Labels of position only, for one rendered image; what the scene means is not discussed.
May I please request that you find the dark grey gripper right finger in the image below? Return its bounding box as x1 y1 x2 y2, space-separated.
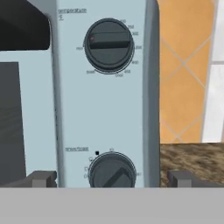
166 170 224 188

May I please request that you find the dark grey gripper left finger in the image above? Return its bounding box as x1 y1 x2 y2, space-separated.
1 170 58 188

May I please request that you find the toaster oven door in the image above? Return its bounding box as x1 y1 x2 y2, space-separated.
0 49 60 188

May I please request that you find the dark grey timer knob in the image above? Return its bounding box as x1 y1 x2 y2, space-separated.
87 152 137 188

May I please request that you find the pale blue toaster oven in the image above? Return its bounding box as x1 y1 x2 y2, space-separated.
26 0 161 188

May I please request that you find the dark grey temperature knob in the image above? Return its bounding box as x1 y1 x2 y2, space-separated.
83 17 135 74

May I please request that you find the black toaster oven door handle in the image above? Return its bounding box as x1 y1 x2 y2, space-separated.
0 0 51 52

